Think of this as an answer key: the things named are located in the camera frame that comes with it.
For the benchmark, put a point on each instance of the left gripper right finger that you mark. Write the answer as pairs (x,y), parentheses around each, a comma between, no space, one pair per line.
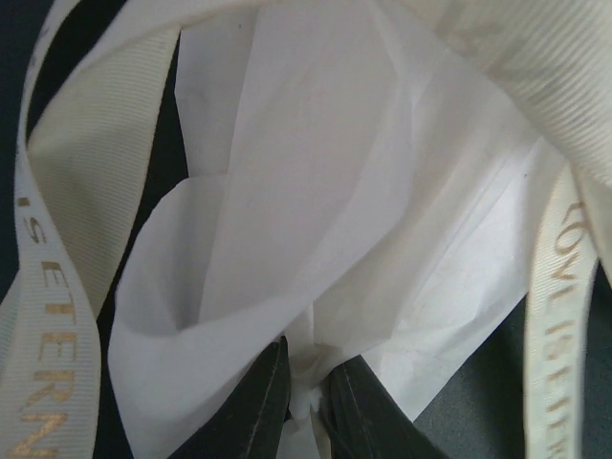
(363,421)

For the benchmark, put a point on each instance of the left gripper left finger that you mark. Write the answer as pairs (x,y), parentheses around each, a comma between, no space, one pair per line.
(250,421)

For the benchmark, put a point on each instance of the white flower bouquet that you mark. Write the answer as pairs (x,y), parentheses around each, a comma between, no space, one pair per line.
(358,182)

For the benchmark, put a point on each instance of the cream printed ribbon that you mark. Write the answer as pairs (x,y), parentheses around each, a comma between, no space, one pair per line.
(100,144)

